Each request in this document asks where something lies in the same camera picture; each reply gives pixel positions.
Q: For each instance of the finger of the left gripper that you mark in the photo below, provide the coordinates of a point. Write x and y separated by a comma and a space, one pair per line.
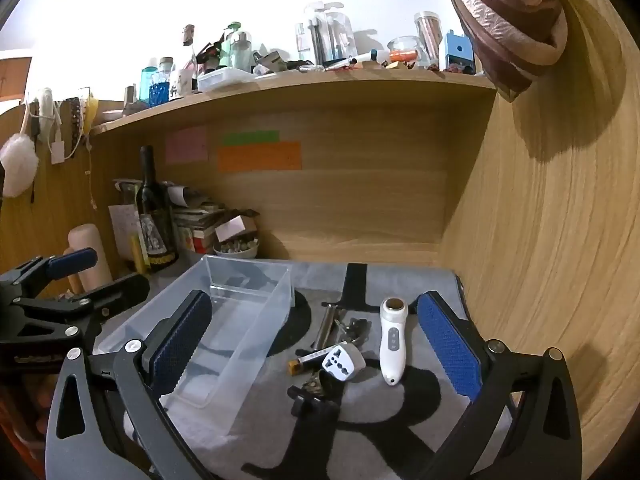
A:
109, 300
73, 263

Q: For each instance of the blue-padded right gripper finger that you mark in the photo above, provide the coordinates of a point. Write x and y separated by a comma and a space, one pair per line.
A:
522, 421

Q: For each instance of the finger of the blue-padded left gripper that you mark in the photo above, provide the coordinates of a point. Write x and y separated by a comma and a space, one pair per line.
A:
82, 440

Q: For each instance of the silver tube with orange cap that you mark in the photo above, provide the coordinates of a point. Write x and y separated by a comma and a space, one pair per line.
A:
303, 363

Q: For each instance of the small black adapter gadget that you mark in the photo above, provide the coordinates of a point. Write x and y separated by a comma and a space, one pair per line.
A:
319, 396

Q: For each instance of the white handheld massager device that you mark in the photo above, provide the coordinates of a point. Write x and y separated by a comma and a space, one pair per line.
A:
393, 349

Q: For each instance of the white travel plug adapter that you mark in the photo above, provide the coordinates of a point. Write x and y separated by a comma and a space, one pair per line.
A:
344, 361

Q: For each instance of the metal rod tool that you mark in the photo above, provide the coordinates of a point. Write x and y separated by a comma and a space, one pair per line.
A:
331, 310

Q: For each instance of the bunch of keys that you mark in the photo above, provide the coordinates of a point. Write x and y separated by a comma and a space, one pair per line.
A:
355, 332

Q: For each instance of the yellow tube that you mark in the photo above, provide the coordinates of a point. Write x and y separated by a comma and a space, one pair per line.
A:
137, 255

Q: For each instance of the white paper note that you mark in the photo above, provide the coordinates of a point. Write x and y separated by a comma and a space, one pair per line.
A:
125, 225

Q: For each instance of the dark wine bottle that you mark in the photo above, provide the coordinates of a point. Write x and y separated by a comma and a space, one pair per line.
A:
154, 215

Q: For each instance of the white fluffy duster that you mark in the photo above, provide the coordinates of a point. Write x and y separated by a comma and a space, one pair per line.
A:
20, 163

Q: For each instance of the stack of books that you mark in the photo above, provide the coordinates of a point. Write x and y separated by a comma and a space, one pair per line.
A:
195, 218

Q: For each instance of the clear plastic storage bin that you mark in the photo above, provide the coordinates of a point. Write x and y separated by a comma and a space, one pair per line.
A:
251, 300

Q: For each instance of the small white cardboard box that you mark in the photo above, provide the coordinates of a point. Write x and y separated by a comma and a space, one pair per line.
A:
237, 226

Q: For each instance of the white bowl of pebbles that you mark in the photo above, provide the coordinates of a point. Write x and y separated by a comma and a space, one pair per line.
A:
239, 248

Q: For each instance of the pink sticky note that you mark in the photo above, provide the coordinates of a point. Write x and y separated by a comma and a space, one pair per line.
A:
186, 146

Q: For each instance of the grey black patterned mat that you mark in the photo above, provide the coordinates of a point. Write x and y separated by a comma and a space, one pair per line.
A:
380, 432

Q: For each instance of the blue glass bottle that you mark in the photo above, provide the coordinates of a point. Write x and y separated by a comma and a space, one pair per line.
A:
159, 90

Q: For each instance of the green sticky note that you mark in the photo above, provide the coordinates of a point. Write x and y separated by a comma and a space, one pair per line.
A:
251, 137

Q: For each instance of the orange sticky note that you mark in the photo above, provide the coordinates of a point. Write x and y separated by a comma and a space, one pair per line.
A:
273, 156

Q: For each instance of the white tray on shelf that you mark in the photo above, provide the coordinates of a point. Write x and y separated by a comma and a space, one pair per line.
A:
223, 77

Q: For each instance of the green tinted bottle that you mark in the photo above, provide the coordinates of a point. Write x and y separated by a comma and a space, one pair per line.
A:
236, 48

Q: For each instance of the clear acrylic pen holder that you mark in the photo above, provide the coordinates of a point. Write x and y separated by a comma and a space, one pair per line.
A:
331, 34

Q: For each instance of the blue pencil sharpener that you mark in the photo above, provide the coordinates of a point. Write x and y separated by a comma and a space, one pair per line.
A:
458, 54

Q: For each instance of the clear jar with sticks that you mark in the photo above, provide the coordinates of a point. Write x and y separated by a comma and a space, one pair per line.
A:
428, 28

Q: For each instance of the pink brown hanging cloth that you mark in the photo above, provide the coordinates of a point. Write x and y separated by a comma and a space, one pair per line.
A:
517, 41

